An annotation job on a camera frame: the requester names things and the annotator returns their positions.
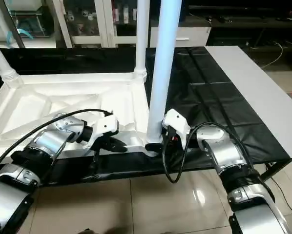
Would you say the white drawer cabinet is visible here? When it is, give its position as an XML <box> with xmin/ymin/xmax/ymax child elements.
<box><xmin>183</xmin><ymin>0</ymin><xmax>292</xmax><ymax>48</ymax></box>

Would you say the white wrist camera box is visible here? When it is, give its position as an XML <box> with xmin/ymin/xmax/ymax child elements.
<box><xmin>162</xmin><ymin>108</ymin><xmax>191</xmax><ymax>150</ymax></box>
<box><xmin>83</xmin><ymin>114</ymin><xmax>120</xmax><ymax>150</ymax></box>

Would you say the white plastic table top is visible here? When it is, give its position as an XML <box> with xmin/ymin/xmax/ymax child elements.
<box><xmin>0</xmin><ymin>72</ymin><xmax>162</xmax><ymax>160</ymax></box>

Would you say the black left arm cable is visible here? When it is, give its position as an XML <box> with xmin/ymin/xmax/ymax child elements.
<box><xmin>0</xmin><ymin>109</ymin><xmax>113</xmax><ymax>172</ymax></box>

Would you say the black metal stand leg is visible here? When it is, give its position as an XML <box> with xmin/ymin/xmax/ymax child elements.
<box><xmin>261</xmin><ymin>157</ymin><xmax>292</xmax><ymax>182</ymax></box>

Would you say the black work mat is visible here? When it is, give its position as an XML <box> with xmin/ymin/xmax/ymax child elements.
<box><xmin>0</xmin><ymin>46</ymin><xmax>292</xmax><ymax>187</ymax></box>

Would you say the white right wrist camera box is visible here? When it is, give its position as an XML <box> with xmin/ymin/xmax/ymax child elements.
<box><xmin>162</xmin><ymin>108</ymin><xmax>191</xmax><ymax>150</ymax></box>

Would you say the white drawer unit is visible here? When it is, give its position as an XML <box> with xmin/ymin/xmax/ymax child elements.
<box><xmin>150</xmin><ymin>26</ymin><xmax>212</xmax><ymax>48</ymax></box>

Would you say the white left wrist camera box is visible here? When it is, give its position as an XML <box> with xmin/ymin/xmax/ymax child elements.
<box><xmin>83</xmin><ymin>114</ymin><xmax>120</xmax><ymax>150</ymax></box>

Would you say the white plastic table leg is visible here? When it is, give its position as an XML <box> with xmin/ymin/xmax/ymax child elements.
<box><xmin>133</xmin><ymin>0</ymin><xmax>151</xmax><ymax>81</ymax></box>
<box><xmin>145</xmin><ymin>0</ymin><xmax>184</xmax><ymax>147</ymax></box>
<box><xmin>0</xmin><ymin>35</ymin><xmax>21</xmax><ymax>84</ymax></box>

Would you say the white glass door cabinet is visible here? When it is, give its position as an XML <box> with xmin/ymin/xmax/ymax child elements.
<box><xmin>52</xmin><ymin>0</ymin><xmax>161</xmax><ymax>48</ymax></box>

